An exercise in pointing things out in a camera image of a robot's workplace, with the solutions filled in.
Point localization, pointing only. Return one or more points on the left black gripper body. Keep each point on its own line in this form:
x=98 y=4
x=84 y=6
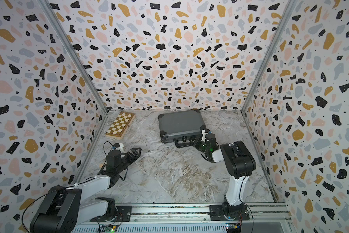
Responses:
x=120 y=168

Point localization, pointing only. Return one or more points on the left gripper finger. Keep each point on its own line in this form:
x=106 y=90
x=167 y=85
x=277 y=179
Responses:
x=134 y=153
x=128 y=162

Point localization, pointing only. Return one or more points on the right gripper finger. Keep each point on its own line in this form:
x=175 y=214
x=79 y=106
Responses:
x=196 y=143
x=197 y=137

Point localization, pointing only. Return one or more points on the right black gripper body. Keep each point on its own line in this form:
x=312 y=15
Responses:
x=205 y=149

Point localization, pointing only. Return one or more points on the grey poker set case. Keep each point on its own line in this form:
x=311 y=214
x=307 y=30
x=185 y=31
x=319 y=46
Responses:
x=179 y=127

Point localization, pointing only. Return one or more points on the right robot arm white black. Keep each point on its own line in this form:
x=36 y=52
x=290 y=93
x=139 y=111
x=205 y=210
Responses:
x=239 y=164

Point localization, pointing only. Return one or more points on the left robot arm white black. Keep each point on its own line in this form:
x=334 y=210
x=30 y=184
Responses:
x=64 y=207

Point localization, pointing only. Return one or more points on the wooden chess board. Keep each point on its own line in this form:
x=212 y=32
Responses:
x=120 y=125

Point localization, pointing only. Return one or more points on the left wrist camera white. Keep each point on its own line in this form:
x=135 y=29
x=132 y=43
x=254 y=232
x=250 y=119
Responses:
x=118 y=146

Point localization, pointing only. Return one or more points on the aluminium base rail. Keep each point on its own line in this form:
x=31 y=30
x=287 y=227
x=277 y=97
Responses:
x=189 y=218

